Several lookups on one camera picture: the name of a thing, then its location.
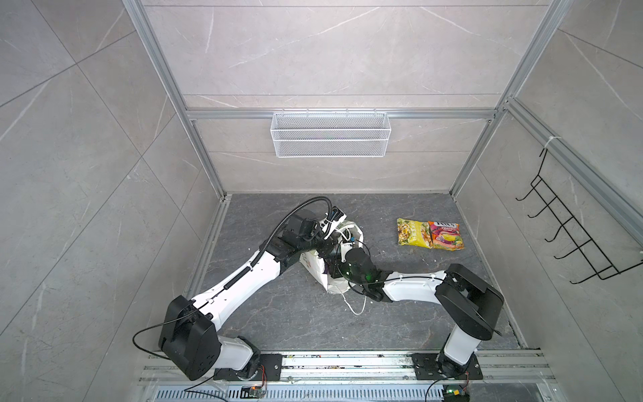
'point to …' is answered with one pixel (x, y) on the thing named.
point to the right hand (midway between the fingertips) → (325, 257)
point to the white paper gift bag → (315, 260)
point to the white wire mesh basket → (330, 135)
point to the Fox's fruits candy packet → (446, 236)
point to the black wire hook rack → (604, 267)
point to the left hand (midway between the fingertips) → (339, 227)
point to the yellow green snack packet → (414, 233)
